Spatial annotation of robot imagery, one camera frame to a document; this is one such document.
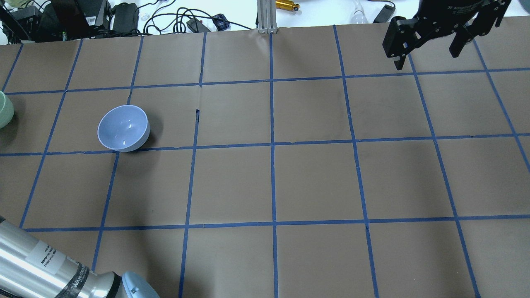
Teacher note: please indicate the aluminium frame post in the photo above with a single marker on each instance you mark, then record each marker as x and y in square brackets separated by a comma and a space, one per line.
[266, 12]

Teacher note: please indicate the black power brick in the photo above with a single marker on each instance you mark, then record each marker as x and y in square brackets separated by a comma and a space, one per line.
[125, 17]

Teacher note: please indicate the yellow cylindrical tool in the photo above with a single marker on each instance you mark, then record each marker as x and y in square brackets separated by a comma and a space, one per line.
[287, 5]

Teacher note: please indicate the white light bulb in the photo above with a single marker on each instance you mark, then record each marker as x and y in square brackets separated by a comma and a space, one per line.
[358, 15]

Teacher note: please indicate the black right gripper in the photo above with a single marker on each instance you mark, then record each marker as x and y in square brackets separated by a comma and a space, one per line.
[446, 11]

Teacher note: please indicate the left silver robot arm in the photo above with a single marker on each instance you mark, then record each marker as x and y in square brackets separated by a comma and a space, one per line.
[30, 268]

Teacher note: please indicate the green ceramic bowl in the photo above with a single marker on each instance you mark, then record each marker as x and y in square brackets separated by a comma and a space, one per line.
[6, 110]

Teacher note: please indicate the black power adapter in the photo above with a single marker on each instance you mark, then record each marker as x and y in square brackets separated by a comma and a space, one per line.
[385, 14]

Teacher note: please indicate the blue ceramic bowl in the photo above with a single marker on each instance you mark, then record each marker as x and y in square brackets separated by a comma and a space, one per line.
[124, 128]

